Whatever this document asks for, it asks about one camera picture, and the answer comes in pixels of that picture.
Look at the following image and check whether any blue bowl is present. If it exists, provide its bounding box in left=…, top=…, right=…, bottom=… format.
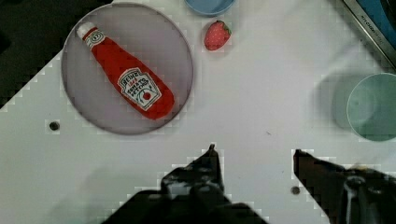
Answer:
left=184, top=0, right=236, bottom=17

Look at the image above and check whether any red ketchup bottle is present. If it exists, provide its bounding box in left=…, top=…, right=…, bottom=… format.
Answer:
left=77, top=22, right=175, bottom=119

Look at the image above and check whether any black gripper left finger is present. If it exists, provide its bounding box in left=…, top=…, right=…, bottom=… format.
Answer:
left=102, top=145, right=268, bottom=224

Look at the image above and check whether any grey round plate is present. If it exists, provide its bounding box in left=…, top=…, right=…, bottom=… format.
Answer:
left=62, top=3, right=194, bottom=135

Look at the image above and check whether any green mug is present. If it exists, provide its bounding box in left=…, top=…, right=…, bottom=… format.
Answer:
left=332, top=73, right=396, bottom=142

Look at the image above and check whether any red toy strawberry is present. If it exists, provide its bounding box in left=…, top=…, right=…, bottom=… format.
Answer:
left=204, top=21, right=232, bottom=51

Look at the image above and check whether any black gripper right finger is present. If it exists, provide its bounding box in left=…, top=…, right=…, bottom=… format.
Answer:
left=293, top=149, right=396, bottom=224

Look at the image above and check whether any black toaster oven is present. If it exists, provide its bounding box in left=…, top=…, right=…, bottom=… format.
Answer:
left=341, top=0, right=396, bottom=70

